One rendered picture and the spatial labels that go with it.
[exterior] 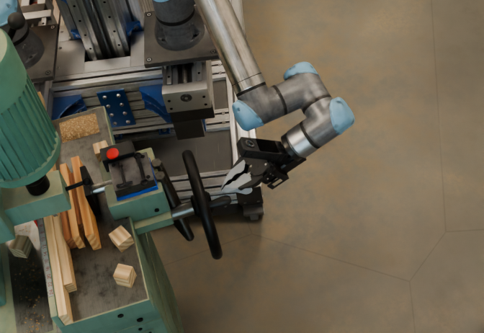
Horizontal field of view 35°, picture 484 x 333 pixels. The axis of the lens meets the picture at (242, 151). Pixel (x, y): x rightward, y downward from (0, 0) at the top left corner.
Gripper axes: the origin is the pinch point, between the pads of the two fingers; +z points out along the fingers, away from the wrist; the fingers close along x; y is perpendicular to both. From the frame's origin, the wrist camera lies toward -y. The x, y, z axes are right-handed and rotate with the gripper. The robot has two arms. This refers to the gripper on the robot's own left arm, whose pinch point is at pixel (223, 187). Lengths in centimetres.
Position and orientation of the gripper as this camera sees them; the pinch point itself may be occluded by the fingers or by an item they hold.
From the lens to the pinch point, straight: 185.6
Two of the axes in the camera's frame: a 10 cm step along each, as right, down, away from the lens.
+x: -2.8, -7.6, 5.9
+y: 5.7, 3.6, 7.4
